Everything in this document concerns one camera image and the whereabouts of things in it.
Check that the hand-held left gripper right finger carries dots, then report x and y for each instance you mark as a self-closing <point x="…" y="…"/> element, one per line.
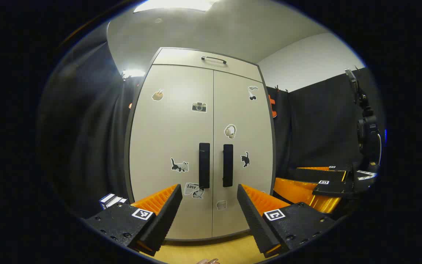
<point x="253" y="216"/>

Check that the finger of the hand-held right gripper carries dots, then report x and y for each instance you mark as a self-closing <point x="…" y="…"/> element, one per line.
<point x="321" y="174"/>
<point x="335" y="187"/>

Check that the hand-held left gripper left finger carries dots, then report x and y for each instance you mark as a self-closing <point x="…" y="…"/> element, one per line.
<point x="167" y="216"/>

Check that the white cabinet door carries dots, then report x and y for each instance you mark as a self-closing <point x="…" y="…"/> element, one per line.
<point x="244" y="121"/>
<point x="170" y="135"/>

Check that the white double-door shoe cabinet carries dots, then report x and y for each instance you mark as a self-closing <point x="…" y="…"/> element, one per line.
<point x="181" y="58"/>

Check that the white and blue box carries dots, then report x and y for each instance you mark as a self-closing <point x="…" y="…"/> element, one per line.
<point x="112" y="201"/>

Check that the ceiling light panel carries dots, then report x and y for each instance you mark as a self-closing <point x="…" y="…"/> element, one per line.
<point x="174" y="5"/>

